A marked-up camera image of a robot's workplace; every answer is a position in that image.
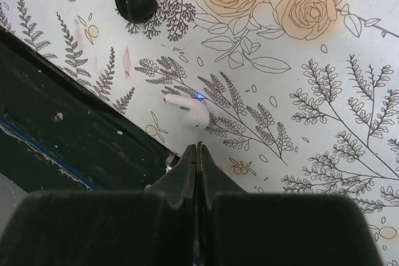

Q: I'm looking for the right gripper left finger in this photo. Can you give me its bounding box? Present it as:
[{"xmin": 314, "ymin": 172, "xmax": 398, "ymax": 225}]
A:
[{"xmin": 1, "ymin": 145, "xmax": 196, "ymax": 265}]

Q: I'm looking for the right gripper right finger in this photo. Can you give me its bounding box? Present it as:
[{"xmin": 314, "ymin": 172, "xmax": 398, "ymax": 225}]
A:
[{"xmin": 196, "ymin": 143, "xmax": 382, "ymax": 265}]

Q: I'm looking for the white earbud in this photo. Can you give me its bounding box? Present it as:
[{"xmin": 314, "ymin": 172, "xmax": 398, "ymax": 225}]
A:
[{"xmin": 164, "ymin": 93, "xmax": 209, "ymax": 129}]

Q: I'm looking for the black base bar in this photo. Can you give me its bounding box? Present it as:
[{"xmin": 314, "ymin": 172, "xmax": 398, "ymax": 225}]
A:
[{"xmin": 1, "ymin": 30, "xmax": 178, "ymax": 192}]

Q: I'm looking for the floral table mat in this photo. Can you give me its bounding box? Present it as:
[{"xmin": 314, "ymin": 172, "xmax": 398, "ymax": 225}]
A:
[{"xmin": 1, "ymin": 0, "xmax": 398, "ymax": 265}]

